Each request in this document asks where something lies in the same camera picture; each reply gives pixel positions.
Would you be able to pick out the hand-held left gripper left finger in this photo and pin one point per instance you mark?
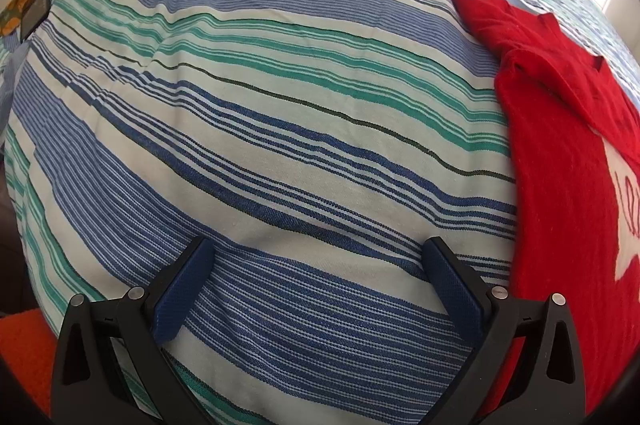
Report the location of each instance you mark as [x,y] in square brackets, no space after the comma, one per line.
[175,305]

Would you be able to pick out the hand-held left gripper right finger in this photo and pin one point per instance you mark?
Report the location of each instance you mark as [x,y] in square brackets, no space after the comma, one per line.
[457,300]

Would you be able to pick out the red sweater with white print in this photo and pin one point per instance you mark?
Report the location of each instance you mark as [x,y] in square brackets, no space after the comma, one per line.
[550,155]

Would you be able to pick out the orange fleece cloth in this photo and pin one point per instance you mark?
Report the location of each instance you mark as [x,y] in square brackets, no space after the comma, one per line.
[25,345]

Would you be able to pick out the striped blue green bedspread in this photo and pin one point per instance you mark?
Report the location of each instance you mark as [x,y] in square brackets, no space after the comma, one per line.
[250,155]

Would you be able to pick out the light blue cloth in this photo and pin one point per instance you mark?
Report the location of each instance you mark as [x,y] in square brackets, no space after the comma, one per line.
[6,75]

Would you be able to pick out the dark flat rectangular device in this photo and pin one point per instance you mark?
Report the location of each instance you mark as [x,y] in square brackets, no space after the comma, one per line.
[35,15]

